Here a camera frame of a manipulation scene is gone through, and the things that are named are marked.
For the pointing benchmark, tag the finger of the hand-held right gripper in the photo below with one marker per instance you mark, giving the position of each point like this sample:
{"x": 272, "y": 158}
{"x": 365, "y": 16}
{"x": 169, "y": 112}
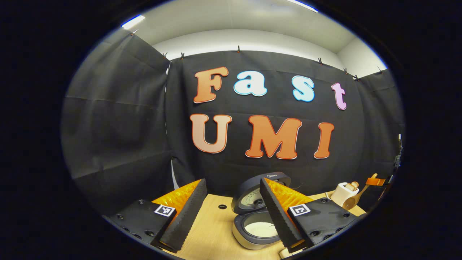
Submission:
{"x": 377, "y": 181}

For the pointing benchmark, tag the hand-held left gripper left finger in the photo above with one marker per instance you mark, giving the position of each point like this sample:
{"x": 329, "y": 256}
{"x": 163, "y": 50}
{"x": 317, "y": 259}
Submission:
{"x": 187, "y": 216}

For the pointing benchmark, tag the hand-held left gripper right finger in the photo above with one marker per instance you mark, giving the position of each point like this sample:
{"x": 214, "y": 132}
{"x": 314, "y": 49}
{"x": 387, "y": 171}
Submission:
{"x": 279, "y": 216}

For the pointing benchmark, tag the white rice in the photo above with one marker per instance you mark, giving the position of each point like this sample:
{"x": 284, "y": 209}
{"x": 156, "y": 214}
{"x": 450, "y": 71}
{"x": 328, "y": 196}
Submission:
{"x": 260, "y": 229}

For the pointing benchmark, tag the wooden spoon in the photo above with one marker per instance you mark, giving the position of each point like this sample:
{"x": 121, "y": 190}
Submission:
{"x": 349, "y": 204}

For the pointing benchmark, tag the grey and beige rice cooker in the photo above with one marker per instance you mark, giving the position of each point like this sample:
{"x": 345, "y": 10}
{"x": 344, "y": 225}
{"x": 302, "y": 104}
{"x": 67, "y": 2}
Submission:
{"x": 241, "y": 202}

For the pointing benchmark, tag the clear rice container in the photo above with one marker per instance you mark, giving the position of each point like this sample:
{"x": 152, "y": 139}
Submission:
{"x": 287, "y": 254}

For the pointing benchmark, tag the toast slice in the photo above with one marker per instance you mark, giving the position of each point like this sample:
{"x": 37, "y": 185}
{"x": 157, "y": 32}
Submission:
{"x": 350, "y": 187}
{"x": 355, "y": 184}

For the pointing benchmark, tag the white toaster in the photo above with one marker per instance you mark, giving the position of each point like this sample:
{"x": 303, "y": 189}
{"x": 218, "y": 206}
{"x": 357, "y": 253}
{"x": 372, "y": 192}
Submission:
{"x": 339, "y": 195}

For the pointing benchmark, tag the black backdrop cloth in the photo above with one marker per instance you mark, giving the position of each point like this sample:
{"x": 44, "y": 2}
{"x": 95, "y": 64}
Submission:
{"x": 126, "y": 126}

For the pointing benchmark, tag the row of small cloth clips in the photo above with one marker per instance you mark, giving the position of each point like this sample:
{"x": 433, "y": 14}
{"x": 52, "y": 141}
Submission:
{"x": 238, "y": 49}

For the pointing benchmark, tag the ceiling light panel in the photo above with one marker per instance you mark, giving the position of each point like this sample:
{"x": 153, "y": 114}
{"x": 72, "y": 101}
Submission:
{"x": 133, "y": 22}

